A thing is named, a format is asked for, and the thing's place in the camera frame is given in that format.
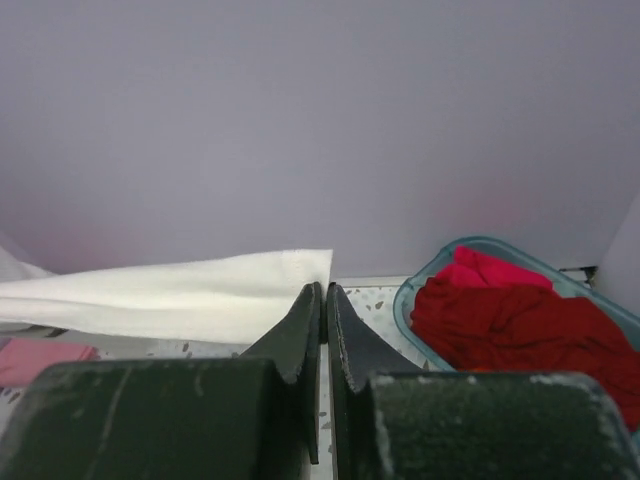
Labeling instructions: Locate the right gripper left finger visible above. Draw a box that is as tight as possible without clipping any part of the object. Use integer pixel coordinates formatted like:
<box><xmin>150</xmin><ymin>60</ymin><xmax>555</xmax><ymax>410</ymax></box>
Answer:
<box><xmin>1</xmin><ymin>283</ymin><xmax>321</xmax><ymax>480</ymax></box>

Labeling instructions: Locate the folded pink t shirt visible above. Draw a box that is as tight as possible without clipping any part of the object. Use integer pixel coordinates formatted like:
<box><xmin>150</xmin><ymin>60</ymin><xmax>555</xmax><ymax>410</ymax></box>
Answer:
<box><xmin>1</xmin><ymin>338</ymin><xmax>97</xmax><ymax>388</ymax></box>

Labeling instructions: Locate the bright pink t shirt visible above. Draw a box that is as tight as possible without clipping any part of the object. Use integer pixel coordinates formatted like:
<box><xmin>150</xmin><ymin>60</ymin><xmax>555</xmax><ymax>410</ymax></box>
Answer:
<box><xmin>434</xmin><ymin>246</ymin><xmax>553</xmax><ymax>290</ymax></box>

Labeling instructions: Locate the dark red t shirt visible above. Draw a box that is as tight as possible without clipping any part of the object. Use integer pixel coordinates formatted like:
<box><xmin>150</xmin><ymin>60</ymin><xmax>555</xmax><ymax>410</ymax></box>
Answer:
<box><xmin>410</xmin><ymin>278</ymin><xmax>639</xmax><ymax>432</ymax></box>

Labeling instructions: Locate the white t shirt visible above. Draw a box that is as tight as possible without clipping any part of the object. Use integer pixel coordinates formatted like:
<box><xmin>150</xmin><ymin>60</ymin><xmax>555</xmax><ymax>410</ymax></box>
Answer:
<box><xmin>1</xmin><ymin>249</ymin><xmax>333</xmax><ymax>344</ymax></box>

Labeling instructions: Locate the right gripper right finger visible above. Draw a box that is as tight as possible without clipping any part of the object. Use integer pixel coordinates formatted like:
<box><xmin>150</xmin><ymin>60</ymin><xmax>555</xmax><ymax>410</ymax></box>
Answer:
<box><xmin>326</xmin><ymin>284</ymin><xmax>639</xmax><ymax>479</ymax></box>

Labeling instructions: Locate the teal plastic basket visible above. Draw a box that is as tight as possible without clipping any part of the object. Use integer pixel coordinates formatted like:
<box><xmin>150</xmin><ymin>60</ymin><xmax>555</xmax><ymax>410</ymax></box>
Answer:
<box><xmin>392</xmin><ymin>235</ymin><xmax>640</xmax><ymax>374</ymax></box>

